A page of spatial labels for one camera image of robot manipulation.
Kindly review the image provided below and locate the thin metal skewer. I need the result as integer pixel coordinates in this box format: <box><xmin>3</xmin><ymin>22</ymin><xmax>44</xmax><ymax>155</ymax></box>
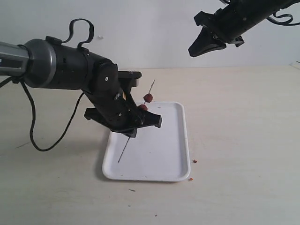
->
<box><xmin>118</xmin><ymin>80</ymin><xmax>155</xmax><ymax>163</ymax></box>

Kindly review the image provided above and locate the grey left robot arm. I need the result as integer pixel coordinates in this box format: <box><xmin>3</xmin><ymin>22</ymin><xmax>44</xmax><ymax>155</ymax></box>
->
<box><xmin>0</xmin><ymin>39</ymin><xmax>162</xmax><ymax>137</ymax></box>

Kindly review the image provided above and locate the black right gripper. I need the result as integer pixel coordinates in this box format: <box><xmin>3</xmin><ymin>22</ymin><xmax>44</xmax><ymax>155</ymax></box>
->
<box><xmin>188</xmin><ymin>0</ymin><xmax>295</xmax><ymax>57</ymax></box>

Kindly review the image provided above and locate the white plastic tray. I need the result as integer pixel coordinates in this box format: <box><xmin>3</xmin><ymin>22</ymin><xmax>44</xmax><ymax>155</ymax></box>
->
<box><xmin>102</xmin><ymin>102</ymin><xmax>191</xmax><ymax>182</ymax></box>

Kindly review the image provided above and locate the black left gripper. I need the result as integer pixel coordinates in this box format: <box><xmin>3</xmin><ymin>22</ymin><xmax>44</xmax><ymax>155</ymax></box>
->
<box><xmin>83</xmin><ymin>82</ymin><xmax>162</xmax><ymax>138</ymax></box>

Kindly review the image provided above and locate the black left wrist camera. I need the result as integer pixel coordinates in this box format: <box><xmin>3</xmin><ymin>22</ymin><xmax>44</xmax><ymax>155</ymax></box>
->
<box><xmin>118</xmin><ymin>71</ymin><xmax>142</xmax><ymax>88</ymax></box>

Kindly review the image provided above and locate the dark red date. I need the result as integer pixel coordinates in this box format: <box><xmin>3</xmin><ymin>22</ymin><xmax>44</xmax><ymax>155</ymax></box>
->
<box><xmin>143</xmin><ymin>93</ymin><xmax>153</xmax><ymax>103</ymax></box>
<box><xmin>138</xmin><ymin>104</ymin><xmax>148</xmax><ymax>111</ymax></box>

